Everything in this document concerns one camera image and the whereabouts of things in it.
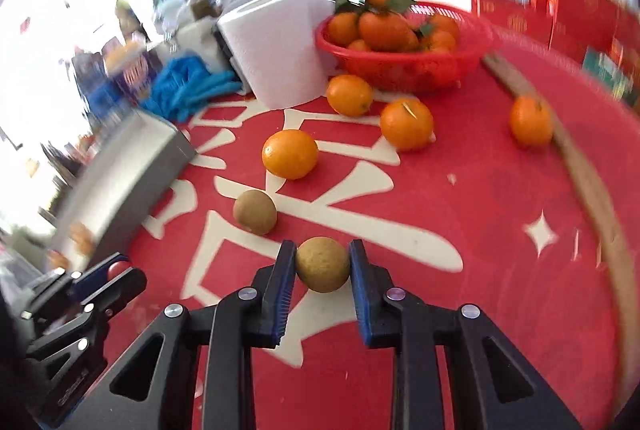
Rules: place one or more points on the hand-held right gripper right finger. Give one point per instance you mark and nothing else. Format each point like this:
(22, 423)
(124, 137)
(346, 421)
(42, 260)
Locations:
(361, 295)

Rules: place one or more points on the low red gift box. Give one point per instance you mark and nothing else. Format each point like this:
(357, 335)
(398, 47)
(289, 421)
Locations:
(500, 15)

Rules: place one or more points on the small red fruit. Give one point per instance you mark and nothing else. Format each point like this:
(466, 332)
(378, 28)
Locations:
(119, 269)

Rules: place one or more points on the blue cloth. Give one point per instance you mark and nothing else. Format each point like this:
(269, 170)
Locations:
(190, 82)

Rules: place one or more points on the blue printed package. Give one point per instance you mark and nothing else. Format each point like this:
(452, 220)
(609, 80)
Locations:
(130, 77)

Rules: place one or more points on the grey metal box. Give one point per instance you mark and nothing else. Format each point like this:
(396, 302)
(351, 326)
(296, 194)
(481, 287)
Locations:
(120, 180)

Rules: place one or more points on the red plastic mesh basket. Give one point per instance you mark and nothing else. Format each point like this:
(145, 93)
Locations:
(400, 70)

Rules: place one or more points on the orange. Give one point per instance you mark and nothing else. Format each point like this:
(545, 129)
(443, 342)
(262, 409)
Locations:
(406, 124)
(350, 95)
(531, 120)
(290, 154)

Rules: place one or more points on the brown kiwi fruit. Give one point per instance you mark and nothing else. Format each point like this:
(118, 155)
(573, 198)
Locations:
(254, 211)
(322, 266)

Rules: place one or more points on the green gift bag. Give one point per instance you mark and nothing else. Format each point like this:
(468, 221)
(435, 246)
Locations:
(605, 75)

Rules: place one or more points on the pile of leafy oranges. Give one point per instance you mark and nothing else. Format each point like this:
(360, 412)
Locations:
(382, 30)

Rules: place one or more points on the white paper towel roll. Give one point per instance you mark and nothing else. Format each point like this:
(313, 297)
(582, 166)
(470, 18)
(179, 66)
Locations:
(275, 55)

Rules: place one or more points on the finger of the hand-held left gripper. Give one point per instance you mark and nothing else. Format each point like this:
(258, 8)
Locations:
(120, 292)
(95, 274)

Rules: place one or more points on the wooden back scratcher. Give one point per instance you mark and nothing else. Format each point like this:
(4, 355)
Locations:
(580, 160)

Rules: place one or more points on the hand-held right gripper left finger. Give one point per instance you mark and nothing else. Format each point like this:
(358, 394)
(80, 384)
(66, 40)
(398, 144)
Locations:
(284, 295)

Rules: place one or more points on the large red gift box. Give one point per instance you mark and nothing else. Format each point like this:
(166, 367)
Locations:
(575, 10)

